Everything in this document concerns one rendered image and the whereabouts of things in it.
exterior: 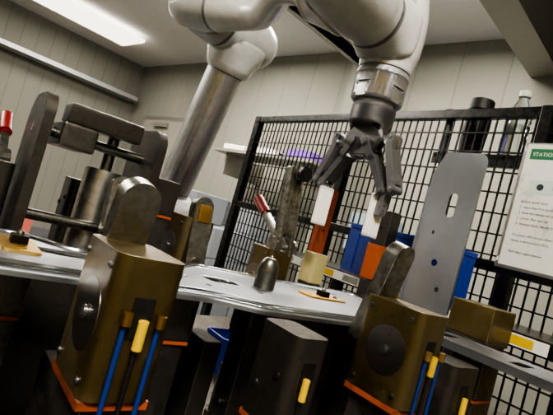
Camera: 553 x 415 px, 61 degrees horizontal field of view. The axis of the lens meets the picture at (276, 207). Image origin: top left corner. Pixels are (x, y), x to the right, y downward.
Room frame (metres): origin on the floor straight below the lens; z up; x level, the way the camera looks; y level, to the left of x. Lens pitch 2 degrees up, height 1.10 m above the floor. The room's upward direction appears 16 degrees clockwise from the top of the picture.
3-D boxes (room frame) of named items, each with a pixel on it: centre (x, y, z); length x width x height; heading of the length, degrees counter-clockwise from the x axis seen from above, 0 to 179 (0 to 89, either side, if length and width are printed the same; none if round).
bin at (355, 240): (1.20, -0.35, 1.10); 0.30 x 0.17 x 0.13; 27
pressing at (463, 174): (0.94, -0.33, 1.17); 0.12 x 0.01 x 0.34; 37
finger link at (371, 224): (0.74, -0.15, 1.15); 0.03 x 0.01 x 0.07; 127
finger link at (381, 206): (0.72, -0.16, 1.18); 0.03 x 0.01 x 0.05; 37
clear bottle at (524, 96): (1.25, -0.57, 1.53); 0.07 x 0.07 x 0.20
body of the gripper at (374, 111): (0.79, -0.11, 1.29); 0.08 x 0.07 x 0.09; 37
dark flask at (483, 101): (1.35, -0.50, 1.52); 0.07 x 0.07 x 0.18
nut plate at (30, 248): (0.51, 0.26, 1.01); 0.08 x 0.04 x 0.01; 36
